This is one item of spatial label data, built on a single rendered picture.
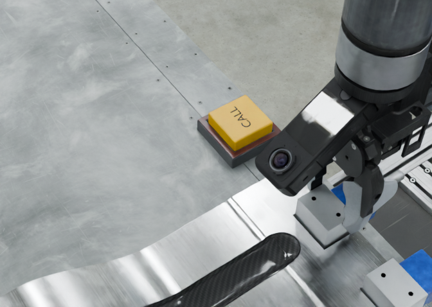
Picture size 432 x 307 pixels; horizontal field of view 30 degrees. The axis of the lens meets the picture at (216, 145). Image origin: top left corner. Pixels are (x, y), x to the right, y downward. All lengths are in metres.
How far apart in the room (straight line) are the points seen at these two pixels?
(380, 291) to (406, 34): 0.27
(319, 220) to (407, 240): 0.89
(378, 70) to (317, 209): 0.22
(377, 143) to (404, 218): 1.00
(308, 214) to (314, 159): 0.15
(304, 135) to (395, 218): 1.04
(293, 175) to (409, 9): 0.18
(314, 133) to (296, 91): 1.51
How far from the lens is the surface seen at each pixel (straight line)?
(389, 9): 0.62
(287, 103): 2.19
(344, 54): 0.68
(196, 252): 0.84
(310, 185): 0.85
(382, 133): 0.74
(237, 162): 1.01
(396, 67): 0.67
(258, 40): 2.36
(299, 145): 0.71
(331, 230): 0.83
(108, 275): 0.81
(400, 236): 1.71
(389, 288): 0.81
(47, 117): 1.09
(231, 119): 1.02
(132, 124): 1.06
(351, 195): 0.79
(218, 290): 0.83
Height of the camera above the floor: 1.60
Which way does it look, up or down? 50 degrees down
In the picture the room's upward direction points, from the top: 2 degrees clockwise
